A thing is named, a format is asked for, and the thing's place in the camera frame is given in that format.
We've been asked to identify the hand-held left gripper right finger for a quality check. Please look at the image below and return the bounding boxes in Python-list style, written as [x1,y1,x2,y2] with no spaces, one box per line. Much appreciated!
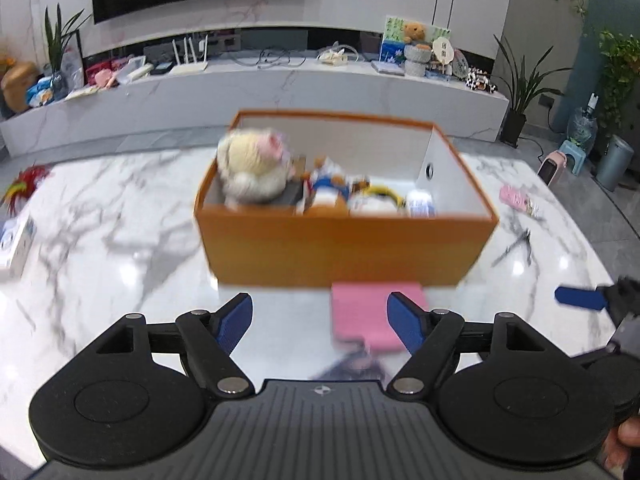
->
[386,291,532,395]

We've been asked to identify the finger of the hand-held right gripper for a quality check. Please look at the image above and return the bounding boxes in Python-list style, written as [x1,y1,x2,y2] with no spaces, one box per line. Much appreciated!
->
[556,285,609,312]

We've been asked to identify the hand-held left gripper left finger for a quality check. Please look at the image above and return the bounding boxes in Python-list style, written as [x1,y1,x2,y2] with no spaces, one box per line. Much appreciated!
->
[95,291,254,397]

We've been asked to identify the pink pad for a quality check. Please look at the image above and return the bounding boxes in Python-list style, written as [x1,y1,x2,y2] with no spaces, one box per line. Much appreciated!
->
[331,282,428,353]

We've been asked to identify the orange cardboard box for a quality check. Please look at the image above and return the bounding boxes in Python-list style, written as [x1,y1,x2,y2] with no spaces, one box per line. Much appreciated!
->
[194,109,500,288]

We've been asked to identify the cream crochet doll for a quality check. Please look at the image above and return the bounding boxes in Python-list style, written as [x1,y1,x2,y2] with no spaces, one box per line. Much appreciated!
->
[216,129,296,206]

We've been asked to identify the blue and white plush toy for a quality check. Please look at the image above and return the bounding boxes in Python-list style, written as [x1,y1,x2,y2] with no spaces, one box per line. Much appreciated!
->
[300,156,351,217]

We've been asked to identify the person's right hand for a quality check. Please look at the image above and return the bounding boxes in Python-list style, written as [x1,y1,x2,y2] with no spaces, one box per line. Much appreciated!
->
[602,417,640,468]

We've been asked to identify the white and blue packet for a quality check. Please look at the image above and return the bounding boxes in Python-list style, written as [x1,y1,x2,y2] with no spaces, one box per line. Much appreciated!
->
[405,189,437,219]

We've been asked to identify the pink packet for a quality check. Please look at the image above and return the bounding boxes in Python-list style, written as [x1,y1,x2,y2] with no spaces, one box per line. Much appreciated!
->
[499,185,532,212]

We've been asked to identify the white and yellow plush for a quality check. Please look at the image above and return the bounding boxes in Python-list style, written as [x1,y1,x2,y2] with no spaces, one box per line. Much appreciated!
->
[349,185,405,217]

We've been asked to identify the pink space heater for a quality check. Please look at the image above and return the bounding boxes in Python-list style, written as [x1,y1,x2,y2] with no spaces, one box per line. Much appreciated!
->
[536,151,568,187]

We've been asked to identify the grey trash can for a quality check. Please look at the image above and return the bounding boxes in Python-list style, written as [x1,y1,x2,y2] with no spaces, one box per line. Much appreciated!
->
[596,134,635,192]

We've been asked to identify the blue plastic stool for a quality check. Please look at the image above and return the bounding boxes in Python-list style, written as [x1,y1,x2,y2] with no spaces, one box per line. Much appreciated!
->
[559,140,590,175]

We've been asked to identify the dark small box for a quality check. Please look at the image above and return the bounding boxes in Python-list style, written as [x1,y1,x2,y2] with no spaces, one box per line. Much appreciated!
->
[280,154,307,207]

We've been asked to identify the clear water bottle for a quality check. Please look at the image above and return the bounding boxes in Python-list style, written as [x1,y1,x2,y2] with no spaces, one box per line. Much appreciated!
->
[569,92,600,153]

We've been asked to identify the potted plant in black pot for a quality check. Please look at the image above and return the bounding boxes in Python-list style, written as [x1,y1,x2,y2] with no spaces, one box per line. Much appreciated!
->
[492,35,573,148]

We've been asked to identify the tall leafy green plant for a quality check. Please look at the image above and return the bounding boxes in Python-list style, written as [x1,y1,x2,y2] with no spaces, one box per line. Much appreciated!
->
[597,30,640,146]

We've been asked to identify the white carton box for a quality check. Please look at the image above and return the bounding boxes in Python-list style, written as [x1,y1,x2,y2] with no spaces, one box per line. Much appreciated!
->
[0,217,37,276]

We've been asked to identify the cow print plush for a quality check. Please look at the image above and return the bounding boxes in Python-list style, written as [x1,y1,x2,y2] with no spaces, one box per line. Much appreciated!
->
[465,71,501,93]

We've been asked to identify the white marble TV cabinet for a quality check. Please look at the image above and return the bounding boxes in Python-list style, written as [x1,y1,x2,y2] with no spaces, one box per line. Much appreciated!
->
[0,52,510,158]

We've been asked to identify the red and green feather toy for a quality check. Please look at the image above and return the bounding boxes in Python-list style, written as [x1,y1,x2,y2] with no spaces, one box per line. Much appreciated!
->
[0,164,53,216]

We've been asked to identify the white wifi router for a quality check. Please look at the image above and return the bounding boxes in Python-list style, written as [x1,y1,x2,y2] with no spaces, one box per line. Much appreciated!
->
[167,35,210,76]

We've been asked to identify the clear glass dish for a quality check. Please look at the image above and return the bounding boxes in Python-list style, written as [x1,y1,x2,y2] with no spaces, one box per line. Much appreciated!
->
[450,50,471,81]

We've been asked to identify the white plastic device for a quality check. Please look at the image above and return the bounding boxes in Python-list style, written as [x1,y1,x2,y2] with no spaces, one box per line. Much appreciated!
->
[116,55,155,83]

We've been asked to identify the round white hand fan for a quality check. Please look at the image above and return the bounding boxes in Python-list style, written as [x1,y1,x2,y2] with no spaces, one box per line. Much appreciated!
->
[431,35,455,73]

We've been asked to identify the green and blue painting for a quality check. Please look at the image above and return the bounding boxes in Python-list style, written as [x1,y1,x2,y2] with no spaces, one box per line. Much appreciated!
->
[380,15,451,66]

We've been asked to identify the red box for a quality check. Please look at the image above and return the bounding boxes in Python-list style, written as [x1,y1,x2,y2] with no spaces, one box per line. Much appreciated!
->
[85,60,126,83]

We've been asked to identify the blue snack packet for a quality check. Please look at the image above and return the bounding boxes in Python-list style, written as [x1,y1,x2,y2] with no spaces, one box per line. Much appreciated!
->
[26,77,56,108]

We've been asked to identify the golden vase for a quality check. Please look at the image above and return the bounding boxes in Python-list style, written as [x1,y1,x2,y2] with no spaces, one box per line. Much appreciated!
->
[0,60,40,113]

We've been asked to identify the green plant in glass vase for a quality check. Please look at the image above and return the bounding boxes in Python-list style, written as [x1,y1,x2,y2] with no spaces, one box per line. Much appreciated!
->
[44,4,93,101]

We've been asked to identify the black cables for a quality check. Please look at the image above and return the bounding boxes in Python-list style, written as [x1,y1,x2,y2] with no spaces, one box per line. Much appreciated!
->
[232,47,306,70]

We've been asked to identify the white cable bundle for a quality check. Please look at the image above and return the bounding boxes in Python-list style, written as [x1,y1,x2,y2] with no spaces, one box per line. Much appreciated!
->
[317,45,361,67]

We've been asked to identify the black picture frame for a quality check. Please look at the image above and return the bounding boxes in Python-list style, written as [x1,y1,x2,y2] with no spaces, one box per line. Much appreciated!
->
[60,30,85,93]

